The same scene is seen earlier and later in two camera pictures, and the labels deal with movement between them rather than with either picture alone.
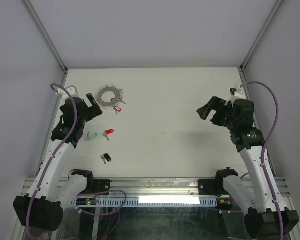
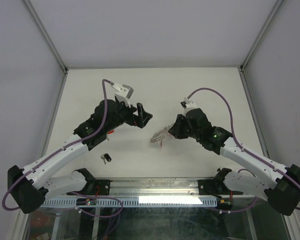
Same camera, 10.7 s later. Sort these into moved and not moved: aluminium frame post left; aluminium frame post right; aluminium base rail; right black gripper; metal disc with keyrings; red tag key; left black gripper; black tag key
Moved: left black gripper; right black gripper; metal disc with keyrings
Not moved: black tag key; red tag key; aluminium frame post right; aluminium base rail; aluminium frame post left
